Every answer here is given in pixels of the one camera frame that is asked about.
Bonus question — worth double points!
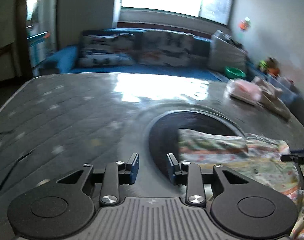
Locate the colourful patterned child's shirt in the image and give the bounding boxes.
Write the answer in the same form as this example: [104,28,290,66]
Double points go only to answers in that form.
[178,128,304,239]

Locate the beige crumpled garment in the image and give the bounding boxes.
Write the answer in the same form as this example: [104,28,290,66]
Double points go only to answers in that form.
[252,76,291,120]

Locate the pink item in plastic bag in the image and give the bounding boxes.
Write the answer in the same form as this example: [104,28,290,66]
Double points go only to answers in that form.
[226,79,262,106]

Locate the pile of toys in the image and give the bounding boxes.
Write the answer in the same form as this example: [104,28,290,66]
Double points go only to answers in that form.
[257,57,280,76]

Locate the green plastic basin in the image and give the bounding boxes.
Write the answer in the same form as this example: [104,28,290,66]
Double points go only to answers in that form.
[224,67,246,79]

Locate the grey white pillow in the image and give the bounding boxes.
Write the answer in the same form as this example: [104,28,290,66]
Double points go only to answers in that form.
[208,30,246,73]

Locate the blue sofa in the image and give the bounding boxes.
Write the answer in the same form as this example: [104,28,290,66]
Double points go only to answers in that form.
[32,27,246,82]

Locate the left butterfly cushion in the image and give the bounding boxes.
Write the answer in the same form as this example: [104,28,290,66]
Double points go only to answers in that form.
[78,33,135,68]

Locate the butterfly cushion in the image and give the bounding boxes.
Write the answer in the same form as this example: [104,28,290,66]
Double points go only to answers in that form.
[78,33,135,68]
[139,29,194,67]

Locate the right butterfly cushion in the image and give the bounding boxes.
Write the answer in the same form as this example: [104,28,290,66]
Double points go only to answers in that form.
[139,29,194,67]

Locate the blue white small cabinet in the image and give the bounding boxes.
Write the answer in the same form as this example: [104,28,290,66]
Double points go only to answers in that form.
[27,31,50,68]

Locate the colourful pinwheel on wall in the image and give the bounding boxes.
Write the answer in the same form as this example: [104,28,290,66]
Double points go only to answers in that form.
[239,17,251,31]

